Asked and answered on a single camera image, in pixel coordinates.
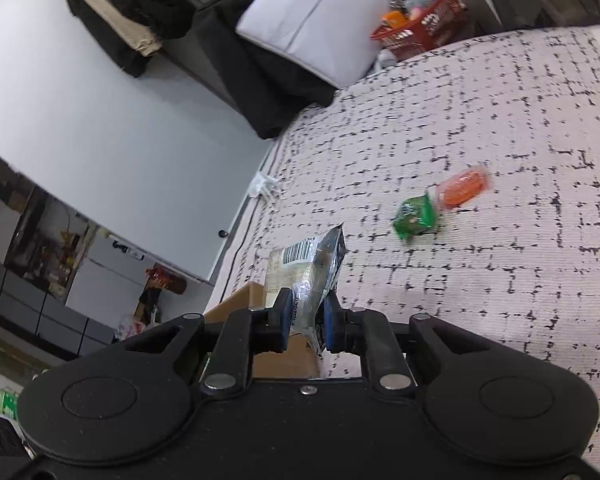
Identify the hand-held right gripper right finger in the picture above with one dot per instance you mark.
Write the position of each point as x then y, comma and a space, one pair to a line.
332, 327

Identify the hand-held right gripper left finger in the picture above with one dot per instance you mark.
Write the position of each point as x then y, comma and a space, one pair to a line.
283, 325

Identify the brown cardboard box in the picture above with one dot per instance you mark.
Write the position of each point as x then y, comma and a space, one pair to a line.
275, 357

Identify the clear pale snack packet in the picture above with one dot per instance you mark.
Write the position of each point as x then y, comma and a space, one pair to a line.
302, 275

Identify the small dark green snack packet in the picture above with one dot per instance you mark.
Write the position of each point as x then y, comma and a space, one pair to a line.
415, 217

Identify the orange snack packet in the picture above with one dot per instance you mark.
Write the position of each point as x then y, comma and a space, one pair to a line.
461, 187

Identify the red ornament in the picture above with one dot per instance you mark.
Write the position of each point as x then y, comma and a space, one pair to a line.
162, 280

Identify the white crumpled cloth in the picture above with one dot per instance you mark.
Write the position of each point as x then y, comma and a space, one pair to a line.
265, 185

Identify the clear plastic bag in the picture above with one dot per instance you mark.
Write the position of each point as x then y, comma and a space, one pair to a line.
130, 327

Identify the white cabinet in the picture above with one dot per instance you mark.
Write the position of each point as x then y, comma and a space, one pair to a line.
107, 275

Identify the black cloth bag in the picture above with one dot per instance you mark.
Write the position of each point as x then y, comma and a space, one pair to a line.
260, 75

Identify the grey low cabinets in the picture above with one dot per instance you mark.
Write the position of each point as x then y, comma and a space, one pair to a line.
30, 307

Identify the dark cluttered shelf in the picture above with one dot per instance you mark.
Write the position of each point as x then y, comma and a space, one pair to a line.
40, 245

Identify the green bottle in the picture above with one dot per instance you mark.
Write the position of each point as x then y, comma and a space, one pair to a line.
2, 401

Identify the red plastic basket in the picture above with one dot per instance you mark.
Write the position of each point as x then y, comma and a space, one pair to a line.
420, 27

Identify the white fabric bag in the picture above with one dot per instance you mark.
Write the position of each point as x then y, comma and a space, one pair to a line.
325, 15

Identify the dark hanging clothes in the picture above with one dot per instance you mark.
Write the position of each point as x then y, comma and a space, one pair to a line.
125, 15

